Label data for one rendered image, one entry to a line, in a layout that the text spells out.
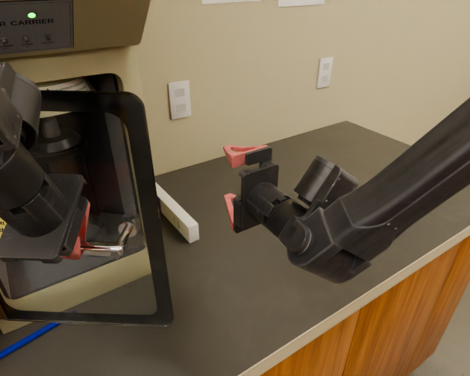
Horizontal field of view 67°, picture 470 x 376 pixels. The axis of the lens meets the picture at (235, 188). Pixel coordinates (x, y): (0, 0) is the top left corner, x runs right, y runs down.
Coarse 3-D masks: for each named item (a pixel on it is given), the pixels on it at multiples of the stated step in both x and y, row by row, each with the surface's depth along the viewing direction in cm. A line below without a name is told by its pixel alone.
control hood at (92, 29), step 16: (0, 0) 37; (16, 0) 37; (80, 0) 41; (96, 0) 42; (112, 0) 43; (128, 0) 44; (144, 0) 45; (80, 16) 43; (96, 16) 44; (112, 16) 45; (128, 16) 46; (144, 16) 48; (80, 32) 45; (96, 32) 47; (112, 32) 48; (128, 32) 49; (64, 48) 47; (80, 48) 48; (96, 48) 50
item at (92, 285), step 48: (48, 96) 40; (96, 96) 39; (48, 144) 43; (96, 144) 42; (144, 144) 42; (96, 192) 46; (144, 192) 46; (96, 240) 50; (144, 240) 50; (0, 288) 57; (48, 288) 56; (96, 288) 56; (144, 288) 55
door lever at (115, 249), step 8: (120, 224) 48; (128, 224) 48; (120, 232) 49; (128, 232) 48; (136, 232) 49; (120, 240) 46; (88, 248) 45; (96, 248) 45; (104, 248) 45; (112, 248) 45; (120, 248) 45; (104, 256) 45; (112, 256) 45; (120, 256) 45
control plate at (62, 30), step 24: (24, 0) 38; (48, 0) 39; (72, 0) 40; (0, 24) 39; (24, 24) 41; (48, 24) 42; (72, 24) 44; (0, 48) 43; (24, 48) 44; (48, 48) 46
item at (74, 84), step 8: (56, 80) 54; (64, 80) 55; (72, 80) 56; (80, 80) 58; (88, 80) 62; (40, 88) 53; (48, 88) 53; (56, 88) 54; (64, 88) 55; (72, 88) 56; (80, 88) 57; (88, 88) 59
